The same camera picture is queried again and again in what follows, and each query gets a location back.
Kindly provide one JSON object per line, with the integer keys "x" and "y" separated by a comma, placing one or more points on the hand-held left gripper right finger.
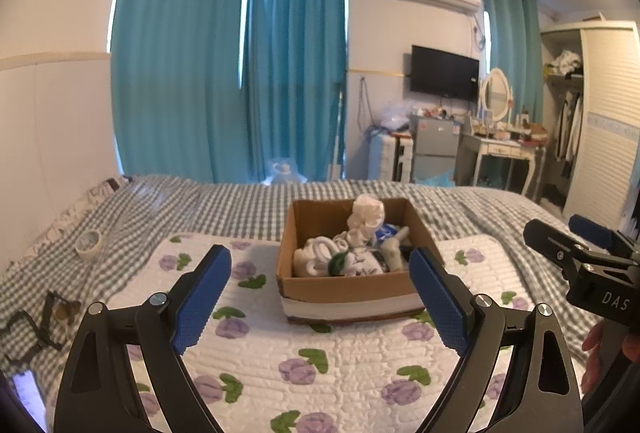
{"x": 440, "y": 300}

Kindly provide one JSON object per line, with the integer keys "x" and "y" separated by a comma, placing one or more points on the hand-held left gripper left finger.
{"x": 202, "y": 300}

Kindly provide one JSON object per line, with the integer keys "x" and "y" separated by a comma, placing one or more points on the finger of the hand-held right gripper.
{"x": 550, "y": 243}
{"x": 592, "y": 230}

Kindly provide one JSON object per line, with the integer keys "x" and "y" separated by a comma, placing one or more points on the beige sock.
{"x": 395, "y": 255}

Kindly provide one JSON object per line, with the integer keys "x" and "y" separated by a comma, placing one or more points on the blue and white sock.
{"x": 387, "y": 233}

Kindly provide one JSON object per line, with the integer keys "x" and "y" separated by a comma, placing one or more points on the cardboard box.
{"x": 350, "y": 288}

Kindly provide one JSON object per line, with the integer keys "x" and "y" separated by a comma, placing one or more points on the green soft item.
{"x": 338, "y": 263}

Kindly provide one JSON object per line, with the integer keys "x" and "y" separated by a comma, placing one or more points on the white ruffled cloth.
{"x": 367, "y": 213}

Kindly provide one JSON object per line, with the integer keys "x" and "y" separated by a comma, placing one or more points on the white socks pair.
{"x": 335, "y": 244}

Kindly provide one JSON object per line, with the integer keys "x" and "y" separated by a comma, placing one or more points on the person's right hand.
{"x": 595, "y": 353}

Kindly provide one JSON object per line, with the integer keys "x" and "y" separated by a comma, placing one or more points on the hanging clothes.
{"x": 570, "y": 128}

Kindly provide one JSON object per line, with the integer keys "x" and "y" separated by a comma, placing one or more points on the white dressing table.
{"x": 500, "y": 148}

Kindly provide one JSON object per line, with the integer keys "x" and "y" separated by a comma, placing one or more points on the white slatted wardrobe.
{"x": 607, "y": 123}

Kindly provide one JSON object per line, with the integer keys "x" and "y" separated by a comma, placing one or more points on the floral quilted white mat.
{"x": 350, "y": 363}

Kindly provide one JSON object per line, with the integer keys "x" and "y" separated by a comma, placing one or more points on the cosmetics clutter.
{"x": 520, "y": 130}

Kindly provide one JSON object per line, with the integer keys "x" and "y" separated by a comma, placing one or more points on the blue plastic bag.
{"x": 440, "y": 178}

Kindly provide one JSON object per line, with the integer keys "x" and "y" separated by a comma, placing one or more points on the white tape roll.
{"x": 89, "y": 244}

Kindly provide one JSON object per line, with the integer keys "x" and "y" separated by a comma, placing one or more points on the clear water jug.
{"x": 284, "y": 172}

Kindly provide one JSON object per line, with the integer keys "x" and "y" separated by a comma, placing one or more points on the printed white cloth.
{"x": 85, "y": 200}

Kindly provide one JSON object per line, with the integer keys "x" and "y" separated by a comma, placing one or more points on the white ribbed suitcase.
{"x": 380, "y": 158}

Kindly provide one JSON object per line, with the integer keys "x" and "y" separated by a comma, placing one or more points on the small grey fridge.
{"x": 434, "y": 140}

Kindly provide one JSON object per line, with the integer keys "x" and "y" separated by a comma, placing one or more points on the oval white vanity mirror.
{"x": 496, "y": 95}

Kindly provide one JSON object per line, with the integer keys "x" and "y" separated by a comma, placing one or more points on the pile of folded clothes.
{"x": 567, "y": 62}

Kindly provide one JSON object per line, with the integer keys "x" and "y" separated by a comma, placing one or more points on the clear plastic bag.
{"x": 395, "y": 115}

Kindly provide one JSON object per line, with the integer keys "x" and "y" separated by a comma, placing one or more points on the teal curtain beside wardrobe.
{"x": 512, "y": 53}

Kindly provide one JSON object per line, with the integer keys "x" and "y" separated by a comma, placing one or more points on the white mop pole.
{"x": 339, "y": 133}

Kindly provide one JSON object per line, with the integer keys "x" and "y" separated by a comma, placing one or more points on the wide teal curtain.
{"x": 175, "y": 63}

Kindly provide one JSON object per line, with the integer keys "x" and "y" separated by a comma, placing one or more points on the narrow teal window curtain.
{"x": 295, "y": 63}

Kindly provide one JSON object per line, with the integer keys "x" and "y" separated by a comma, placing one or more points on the black wall television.
{"x": 444, "y": 73}

